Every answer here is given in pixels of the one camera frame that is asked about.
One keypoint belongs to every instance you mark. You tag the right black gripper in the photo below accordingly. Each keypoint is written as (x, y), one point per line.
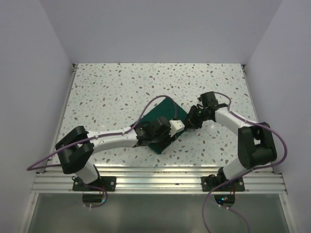
(192, 123)

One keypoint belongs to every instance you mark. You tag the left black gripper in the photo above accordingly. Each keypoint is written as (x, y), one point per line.
(167, 138)

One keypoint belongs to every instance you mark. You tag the green surgical drape cloth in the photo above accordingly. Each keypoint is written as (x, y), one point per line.
(165, 116)

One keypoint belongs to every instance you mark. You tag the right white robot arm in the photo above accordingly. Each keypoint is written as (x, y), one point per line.
(256, 145)

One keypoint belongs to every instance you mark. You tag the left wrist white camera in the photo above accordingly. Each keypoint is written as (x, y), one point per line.
(176, 126)

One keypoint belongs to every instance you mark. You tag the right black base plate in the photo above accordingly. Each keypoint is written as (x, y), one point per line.
(211, 181)

